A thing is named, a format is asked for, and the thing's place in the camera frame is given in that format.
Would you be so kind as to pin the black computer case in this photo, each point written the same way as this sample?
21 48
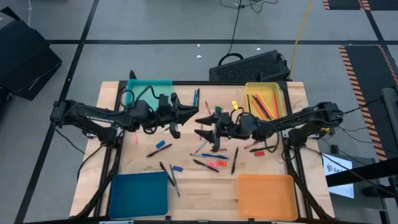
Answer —
248 68

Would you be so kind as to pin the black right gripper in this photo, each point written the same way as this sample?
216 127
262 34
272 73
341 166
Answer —
231 132

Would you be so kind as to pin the teal plastic bin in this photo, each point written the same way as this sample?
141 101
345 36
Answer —
140 84

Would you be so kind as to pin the orange-red eraser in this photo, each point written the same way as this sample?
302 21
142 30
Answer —
222 163

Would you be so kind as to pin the orange plastic bin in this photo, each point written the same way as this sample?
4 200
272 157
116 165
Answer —
267 197

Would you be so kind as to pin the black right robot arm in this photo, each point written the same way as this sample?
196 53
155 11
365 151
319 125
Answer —
295 121

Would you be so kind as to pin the black mat orange hazard stripes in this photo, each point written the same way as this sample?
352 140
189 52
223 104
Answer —
342 3
363 71

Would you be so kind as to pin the yellow tag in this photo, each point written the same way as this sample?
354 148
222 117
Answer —
325 130
234 105

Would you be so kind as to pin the pink crayon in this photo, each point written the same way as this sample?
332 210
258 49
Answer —
136 138

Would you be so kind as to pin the light blue eraser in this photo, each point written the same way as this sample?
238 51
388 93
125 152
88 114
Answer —
160 144

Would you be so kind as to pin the red pencil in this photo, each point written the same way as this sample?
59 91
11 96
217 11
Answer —
251 144

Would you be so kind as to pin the dark green pen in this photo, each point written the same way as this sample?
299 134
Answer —
198 95

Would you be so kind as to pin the red eraser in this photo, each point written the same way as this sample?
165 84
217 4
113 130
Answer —
259 153

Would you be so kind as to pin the blue pen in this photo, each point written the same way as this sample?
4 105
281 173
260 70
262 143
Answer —
195 98
214 156

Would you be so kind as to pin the white printed sign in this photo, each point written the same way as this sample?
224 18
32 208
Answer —
345 191

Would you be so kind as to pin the black beam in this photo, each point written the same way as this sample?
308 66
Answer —
357 174

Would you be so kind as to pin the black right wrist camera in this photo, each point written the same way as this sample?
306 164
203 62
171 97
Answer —
227 119

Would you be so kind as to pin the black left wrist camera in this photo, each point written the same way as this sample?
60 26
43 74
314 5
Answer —
163 101

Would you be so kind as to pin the grey pole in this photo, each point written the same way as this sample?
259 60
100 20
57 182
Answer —
391 109

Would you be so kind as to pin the dark navy pencil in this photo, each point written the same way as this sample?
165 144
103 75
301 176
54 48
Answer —
261 108

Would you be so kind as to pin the green pencil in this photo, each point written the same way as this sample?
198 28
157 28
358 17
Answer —
174 180

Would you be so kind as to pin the brown pencil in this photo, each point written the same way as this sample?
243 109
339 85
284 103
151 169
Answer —
248 103

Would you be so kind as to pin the pink eraser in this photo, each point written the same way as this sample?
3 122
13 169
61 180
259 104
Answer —
212 164

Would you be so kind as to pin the dark blue eraser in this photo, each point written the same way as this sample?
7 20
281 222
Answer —
177 168

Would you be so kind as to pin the orange pencil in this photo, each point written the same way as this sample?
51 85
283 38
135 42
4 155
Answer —
257 109
265 105

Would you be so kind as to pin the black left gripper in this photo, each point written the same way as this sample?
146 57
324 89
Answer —
174 130

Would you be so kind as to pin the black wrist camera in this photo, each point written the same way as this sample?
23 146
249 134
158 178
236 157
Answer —
227 119
163 101

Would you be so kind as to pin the yellow plastic bin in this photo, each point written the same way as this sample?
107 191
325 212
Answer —
267 88

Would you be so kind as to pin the black pen white scale print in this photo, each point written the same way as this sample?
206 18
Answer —
206 165

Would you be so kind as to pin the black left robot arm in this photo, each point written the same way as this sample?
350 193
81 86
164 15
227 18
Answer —
93 116

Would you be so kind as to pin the large black box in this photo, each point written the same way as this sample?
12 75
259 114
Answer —
25 59

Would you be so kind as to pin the dark blue plastic bin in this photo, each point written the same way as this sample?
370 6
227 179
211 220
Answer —
138 196

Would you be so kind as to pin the green eraser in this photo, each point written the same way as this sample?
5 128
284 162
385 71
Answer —
218 108

